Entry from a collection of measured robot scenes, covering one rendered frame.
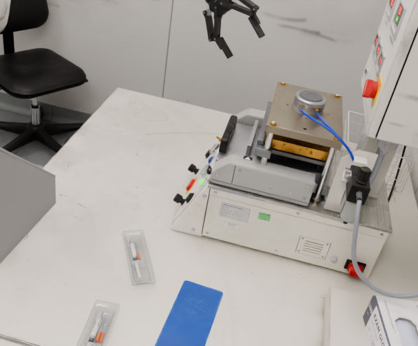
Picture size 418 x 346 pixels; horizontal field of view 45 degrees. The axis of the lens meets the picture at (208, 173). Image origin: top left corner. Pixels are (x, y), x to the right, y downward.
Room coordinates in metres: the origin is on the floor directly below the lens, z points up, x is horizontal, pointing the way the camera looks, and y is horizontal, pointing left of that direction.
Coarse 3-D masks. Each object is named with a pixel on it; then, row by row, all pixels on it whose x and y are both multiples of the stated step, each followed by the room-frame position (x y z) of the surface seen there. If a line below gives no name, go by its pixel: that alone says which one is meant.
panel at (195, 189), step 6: (210, 156) 1.28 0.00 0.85; (216, 156) 1.19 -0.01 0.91; (204, 162) 1.30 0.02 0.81; (198, 174) 1.23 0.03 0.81; (210, 174) 1.08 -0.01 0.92; (198, 180) 1.17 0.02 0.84; (192, 186) 1.18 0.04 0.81; (198, 186) 1.10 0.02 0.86; (204, 186) 1.05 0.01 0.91; (186, 192) 1.19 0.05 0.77; (192, 192) 1.11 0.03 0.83; (198, 192) 1.05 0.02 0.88; (192, 198) 1.05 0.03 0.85; (186, 204) 1.07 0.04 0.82; (180, 210) 1.08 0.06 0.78
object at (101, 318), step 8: (96, 304) 0.73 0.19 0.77; (104, 304) 0.73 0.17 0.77; (112, 304) 0.73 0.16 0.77; (96, 312) 0.70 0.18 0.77; (104, 312) 0.71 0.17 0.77; (112, 312) 0.71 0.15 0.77; (88, 320) 0.68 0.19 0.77; (96, 320) 0.68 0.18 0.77; (104, 320) 0.69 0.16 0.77; (112, 320) 0.69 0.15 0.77; (88, 328) 0.66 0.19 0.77; (96, 328) 0.66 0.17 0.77; (104, 328) 0.67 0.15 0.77; (80, 336) 0.64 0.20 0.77; (88, 336) 0.64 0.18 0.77; (96, 336) 0.64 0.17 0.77; (104, 336) 0.65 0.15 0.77; (80, 344) 0.62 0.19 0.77; (88, 344) 0.62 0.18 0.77; (96, 344) 0.63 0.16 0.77; (104, 344) 0.63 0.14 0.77
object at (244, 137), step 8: (256, 120) 1.25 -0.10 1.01; (240, 128) 1.27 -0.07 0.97; (248, 128) 1.27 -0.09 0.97; (256, 128) 1.21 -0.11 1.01; (232, 136) 1.21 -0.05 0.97; (240, 136) 1.22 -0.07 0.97; (248, 136) 1.23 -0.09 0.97; (256, 136) 1.24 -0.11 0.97; (232, 144) 1.17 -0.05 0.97; (240, 144) 1.18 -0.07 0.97; (248, 144) 1.12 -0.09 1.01; (232, 152) 1.13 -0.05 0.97; (240, 152) 1.13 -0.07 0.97; (248, 152) 1.11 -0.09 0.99; (216, 160) 1.08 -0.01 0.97; (328, 176) 1.09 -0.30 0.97; (328, 184) 1.06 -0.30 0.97; (312, 192) 1.05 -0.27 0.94
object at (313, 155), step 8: (280, 136) 1.10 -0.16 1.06; (264, 144) 1.08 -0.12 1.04; (272, 144) 1.08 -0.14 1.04; (280, 144) 1.07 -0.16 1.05; (288, 144) 1.07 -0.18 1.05; (296, 144) 1.07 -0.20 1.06; (304, 144) 1.08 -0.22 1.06; (312, 144) 1.09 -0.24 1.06; (272, 152) 1.08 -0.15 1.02; (280, 152) 1.07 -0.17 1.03; (288, 152) 1.07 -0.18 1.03; (296, 152) 1.07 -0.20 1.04; (304, 152) 1.07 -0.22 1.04; (312, 152) 1.06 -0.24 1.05; (320, 152) 1.06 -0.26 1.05; (304, 160) 1.07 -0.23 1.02; (312, 160) 1.06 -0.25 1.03; (320, 160) 1.07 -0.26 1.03
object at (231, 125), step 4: (232, 116) 1.25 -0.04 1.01; (236, 116) 1.26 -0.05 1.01; (232, 120) 1.23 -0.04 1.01; (236, 120) 1.24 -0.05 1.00; (228, 124) 1.20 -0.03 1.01; (232, 124) 1.21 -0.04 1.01; (228, 128) 1.18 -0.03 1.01; (232, 128) 1.19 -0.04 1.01; (224, 132) 1.15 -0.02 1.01; (228, 132) 1.16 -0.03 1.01; (232, 132) 1.19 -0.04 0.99; (224, 136) 1.14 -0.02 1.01; (228, 136) 1.14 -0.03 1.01; (224, 140) 1.12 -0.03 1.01; (228, 140) 1.12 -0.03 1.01; (220, 144) 1.12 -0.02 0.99; (224, 144) 1.12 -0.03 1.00; (220, 148) 1.12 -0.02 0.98; (224, 148) 1.12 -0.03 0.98; (224, 152) 1.12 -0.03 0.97
